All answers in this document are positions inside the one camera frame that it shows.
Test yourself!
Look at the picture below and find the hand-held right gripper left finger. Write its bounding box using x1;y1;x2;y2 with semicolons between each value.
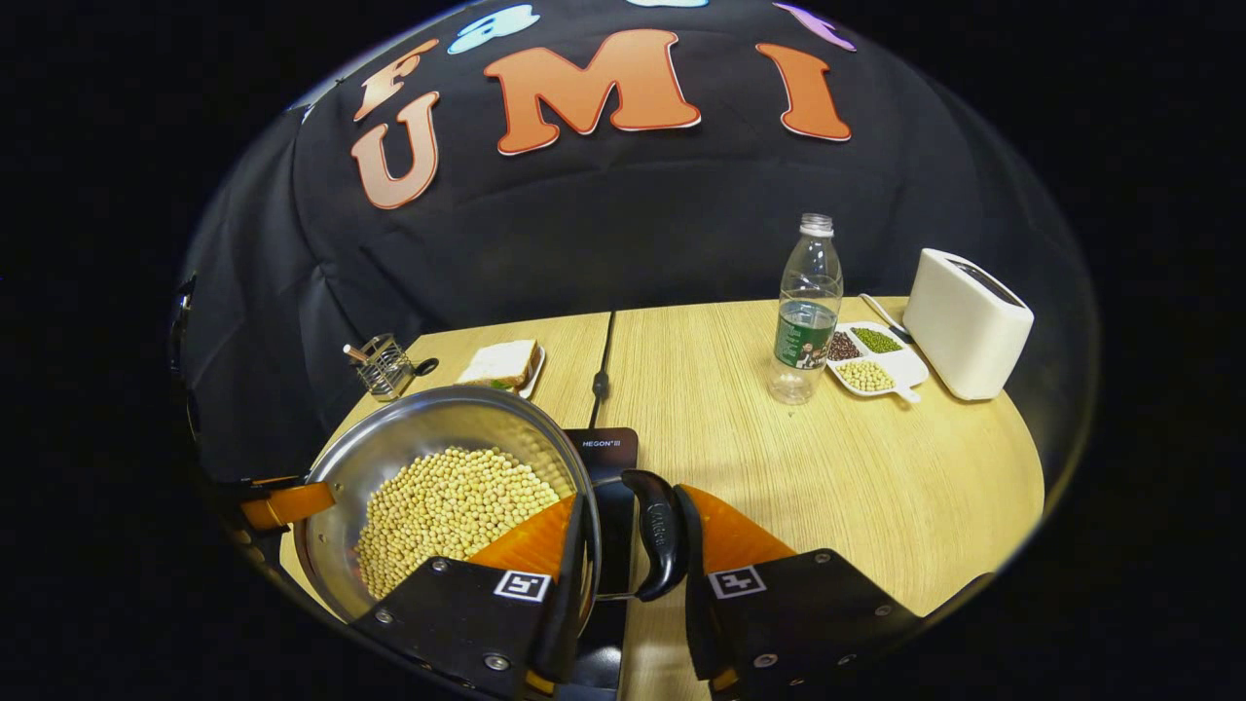
350;492;585;701

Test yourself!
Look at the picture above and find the wire utensil holder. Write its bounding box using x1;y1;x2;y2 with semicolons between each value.
348;333;418;403

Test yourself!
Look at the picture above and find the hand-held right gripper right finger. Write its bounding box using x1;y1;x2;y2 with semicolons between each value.
674;484;921;701

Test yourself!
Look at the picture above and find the black induction cooktop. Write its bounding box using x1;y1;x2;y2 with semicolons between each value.
565;426;641;701

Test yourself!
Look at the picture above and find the white toaster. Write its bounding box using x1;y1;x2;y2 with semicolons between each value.
902;247;1035;402

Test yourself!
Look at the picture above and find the steel pot with black handle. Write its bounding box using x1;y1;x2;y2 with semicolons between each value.
292;385;687;629

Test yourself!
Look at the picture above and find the white divided bean dish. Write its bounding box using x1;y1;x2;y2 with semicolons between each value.
825;321;931;404

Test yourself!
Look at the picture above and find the pile of yellow soybeans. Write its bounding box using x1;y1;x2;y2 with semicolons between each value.
353;446;564;600

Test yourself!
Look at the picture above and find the black power cable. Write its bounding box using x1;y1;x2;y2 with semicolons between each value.
587;310;617;429

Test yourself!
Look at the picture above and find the clear plastic water bottle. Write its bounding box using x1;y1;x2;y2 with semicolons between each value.
767;213;844;406

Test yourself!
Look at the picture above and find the black backdrop cloth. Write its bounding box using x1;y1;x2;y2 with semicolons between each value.
175;0;1101;488

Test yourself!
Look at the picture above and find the sandwich with lettuce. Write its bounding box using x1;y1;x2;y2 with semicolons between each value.
458;339;541;392

